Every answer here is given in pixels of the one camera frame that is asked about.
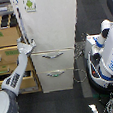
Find white refrigerator body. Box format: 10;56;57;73
10;0;77;93

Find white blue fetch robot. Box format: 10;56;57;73
84;19;113;93

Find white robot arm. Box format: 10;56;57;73
0;39;36;113

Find bottom fridge drawer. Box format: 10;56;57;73
38;70;74;93

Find white fridge door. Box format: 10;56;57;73
10;0;77;53

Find middle fridge drawer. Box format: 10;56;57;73
31;49;74;74

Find wooden drawer cabinet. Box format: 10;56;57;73
0;11;42;97

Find fridge drawer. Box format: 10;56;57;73
31;49;74;74
38;70;74;93

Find green android sticker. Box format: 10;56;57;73
23;0;36;12

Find grey cable on floor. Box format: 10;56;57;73
69;40;91;85

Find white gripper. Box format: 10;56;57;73
16;37;36;56

